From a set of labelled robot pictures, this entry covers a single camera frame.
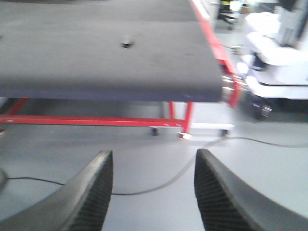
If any dark conveyor belt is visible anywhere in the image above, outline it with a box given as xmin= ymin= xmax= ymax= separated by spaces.
xmin=0 ymin=0 xmax=223 ymax=103

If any white machine on cart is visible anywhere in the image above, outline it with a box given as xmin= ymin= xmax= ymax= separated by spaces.
xmin=236 ymin=0 xmax=308 ymax=120

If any red conveyor frame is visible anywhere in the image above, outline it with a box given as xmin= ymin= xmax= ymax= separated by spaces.
xmin=0 ymin=0 xmax=243 ymax=141

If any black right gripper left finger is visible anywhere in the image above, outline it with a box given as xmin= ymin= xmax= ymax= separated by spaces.
xmin=0 ymin=151 xmax=113 ymax=231

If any grey brake pad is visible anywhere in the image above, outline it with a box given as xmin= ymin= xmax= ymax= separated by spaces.
xmin=120 ymin=36 xmax=134 ymax=49

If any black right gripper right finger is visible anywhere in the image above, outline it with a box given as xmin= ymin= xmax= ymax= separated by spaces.
xmin=194 ymin=149 xmax=308 ymax=231

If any black floor cable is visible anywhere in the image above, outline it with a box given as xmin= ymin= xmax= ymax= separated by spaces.
xmin=4 ymin=136 xmax=308 ymax=196

